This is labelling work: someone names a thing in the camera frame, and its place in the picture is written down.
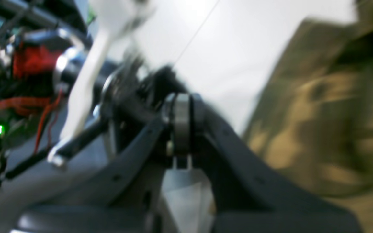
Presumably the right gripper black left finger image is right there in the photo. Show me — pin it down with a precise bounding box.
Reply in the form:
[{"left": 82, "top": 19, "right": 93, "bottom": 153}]
[{"left": 0, "top": 115, "right": 169, "bottom": 233}]

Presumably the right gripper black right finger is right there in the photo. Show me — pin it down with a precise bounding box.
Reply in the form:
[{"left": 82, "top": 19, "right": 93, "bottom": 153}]
[{"left": 190, "top": 94, "right": 363, "bottom": 233}]

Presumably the camouflage T-shirt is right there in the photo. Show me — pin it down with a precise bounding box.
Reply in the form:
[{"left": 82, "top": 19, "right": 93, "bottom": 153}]
[{"left": 242, "top": 0, "right": 373, "bottom": 233}]

